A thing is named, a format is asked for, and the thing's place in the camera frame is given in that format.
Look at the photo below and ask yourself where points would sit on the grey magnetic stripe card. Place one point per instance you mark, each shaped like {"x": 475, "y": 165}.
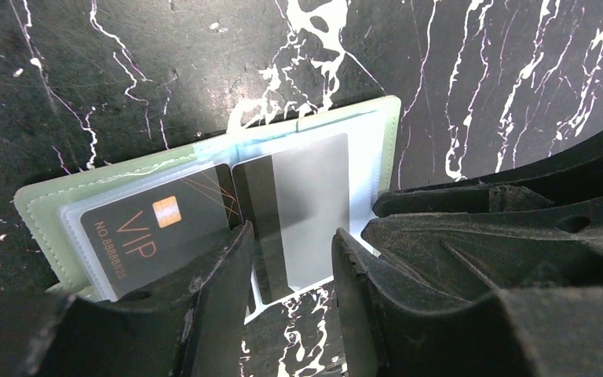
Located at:
{"x": 295, "y": 200}

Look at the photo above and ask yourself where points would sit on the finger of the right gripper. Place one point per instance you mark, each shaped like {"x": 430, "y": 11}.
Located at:
{"x": 572, "y": 176}
{"x": 456, "y": 245}

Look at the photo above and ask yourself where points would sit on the mint green card holder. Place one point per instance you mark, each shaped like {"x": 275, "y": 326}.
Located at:
{"x": 371, "y": 129}

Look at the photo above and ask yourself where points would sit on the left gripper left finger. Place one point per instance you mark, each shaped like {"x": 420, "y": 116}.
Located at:
{"x": 189, "y": 323}

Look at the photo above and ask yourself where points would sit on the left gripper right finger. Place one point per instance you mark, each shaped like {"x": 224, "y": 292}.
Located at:
{"x": 393, "y": 325}

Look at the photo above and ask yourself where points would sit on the black VIP credit card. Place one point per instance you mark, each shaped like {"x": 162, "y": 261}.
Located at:
{"x": 131, "y": 236}

